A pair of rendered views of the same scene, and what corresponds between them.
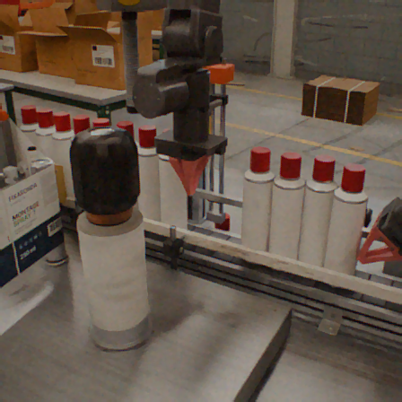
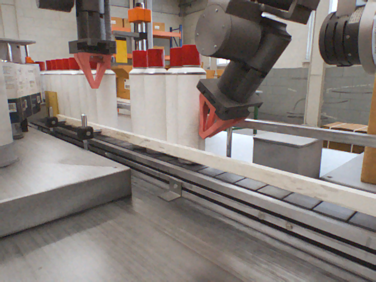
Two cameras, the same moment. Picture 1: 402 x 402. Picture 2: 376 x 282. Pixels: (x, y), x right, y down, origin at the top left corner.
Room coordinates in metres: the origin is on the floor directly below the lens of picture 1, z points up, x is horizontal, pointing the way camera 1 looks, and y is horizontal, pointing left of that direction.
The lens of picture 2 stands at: (0.17, -0.37, 1.03)
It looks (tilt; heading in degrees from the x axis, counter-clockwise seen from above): 13 degrees down; 17
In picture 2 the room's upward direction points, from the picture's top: straight up
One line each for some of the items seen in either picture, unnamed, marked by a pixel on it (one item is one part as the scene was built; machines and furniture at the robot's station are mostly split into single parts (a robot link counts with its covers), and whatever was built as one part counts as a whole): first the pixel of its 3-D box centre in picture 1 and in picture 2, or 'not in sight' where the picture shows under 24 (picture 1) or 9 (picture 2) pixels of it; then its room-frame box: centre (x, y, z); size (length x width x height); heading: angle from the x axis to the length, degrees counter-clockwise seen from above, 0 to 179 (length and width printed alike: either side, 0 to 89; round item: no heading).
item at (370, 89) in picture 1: (340, 99); (349, 136); (4.75, -1.41, 0.16); 0.65 x 0.54 x 0.32; 57
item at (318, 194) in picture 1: (318, 215); (179, 103); (0.69, -0.19, 0.98); 0.05 x 0.05 x 0.20
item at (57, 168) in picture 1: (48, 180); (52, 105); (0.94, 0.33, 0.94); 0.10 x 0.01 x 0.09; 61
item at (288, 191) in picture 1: (286, 213); (156, 102); (0.70, -0.14, 0.98); 0.05 x 0.05 x 0.20
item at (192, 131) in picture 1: (191, 126); (91, 32); (0.73, 0.02, 1.12); 0.10 x 0.07 x 0.07; 60
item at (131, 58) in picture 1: (131, 61); (106, 26); (0.99, 0.14, 1.18); 0.04 x 0.04 x 0.21
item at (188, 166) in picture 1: (184, 167); (91, 66); (0.73, 0.03, 1.05); 0.07 x 0.07 x 0.09; 60
